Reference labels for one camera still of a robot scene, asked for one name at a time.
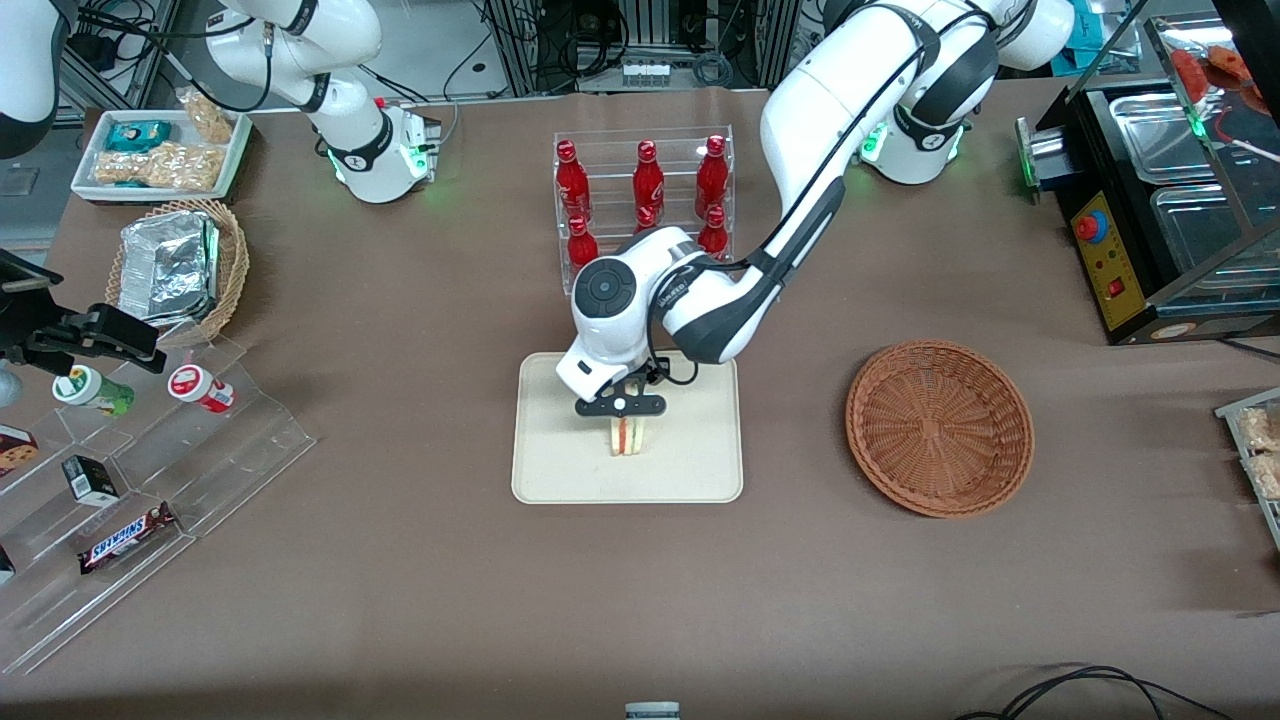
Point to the red food packet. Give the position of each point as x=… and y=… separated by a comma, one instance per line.
x=1205, y=68

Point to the triangular sandwich wedge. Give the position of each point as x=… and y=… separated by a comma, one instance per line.
x=628, y=440

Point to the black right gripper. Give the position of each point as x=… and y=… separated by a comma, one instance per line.
x=48, y=333

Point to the clear acrylic stepped display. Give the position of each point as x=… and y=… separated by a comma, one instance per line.
x=240, y=450

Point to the green-label cup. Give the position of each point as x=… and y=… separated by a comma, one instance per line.
x=95, y=390

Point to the clear peanut snack bag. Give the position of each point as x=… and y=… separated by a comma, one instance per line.
x=210, y=118
x=185, y=166

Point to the snickers chocolate bar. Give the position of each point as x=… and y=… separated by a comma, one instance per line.
x=128, y=538

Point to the black food warmer appliance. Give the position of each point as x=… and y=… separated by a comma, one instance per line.
x=1125, y=290

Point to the large steel food pan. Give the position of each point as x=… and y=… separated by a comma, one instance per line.
x=1200, y=235

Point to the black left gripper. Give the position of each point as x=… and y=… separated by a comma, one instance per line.
x=655, y=370

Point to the teal box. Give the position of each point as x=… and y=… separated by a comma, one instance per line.
x=1085, y=35

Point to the light tan wicker basket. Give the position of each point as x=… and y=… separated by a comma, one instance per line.
x=236, y=270

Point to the cookie box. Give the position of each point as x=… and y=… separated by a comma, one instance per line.
x=15, y=450

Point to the teal snack packet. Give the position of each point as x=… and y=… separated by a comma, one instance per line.
x=138, y=135

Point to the peanut snack bar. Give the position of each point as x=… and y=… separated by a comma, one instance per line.
x=120, y=168

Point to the small black carton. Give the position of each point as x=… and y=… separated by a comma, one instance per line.
x=90, y=480

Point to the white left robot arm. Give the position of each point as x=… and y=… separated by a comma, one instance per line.
x=800, y=120

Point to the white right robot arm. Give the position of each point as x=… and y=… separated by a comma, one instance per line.
x=355, y=100

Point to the brown round wicker basket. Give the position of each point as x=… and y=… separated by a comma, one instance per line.
x=940, y=430

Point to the cream rectangular tray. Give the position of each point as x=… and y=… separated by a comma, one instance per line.
x=560, y=465

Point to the white rectangular snack tray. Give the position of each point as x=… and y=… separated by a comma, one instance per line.
x=150, y=196

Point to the white power strip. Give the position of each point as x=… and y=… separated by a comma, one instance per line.
x=645, y=72

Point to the grey box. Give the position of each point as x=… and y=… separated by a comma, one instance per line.
x=652, y=711

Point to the silver foil packet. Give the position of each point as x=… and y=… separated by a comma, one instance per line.
x=170, y=265

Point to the clear acrylic bottle rack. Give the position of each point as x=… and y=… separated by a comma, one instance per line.
x=610, y=150

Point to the red-label cup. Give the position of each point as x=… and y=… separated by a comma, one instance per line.
x=200, y=388

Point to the red cola bottle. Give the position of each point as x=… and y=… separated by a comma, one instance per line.
x=646, y=218
x=648, y=180
x=581, y=245
x=713, y=235
x=711, y=178
x=572, y=185

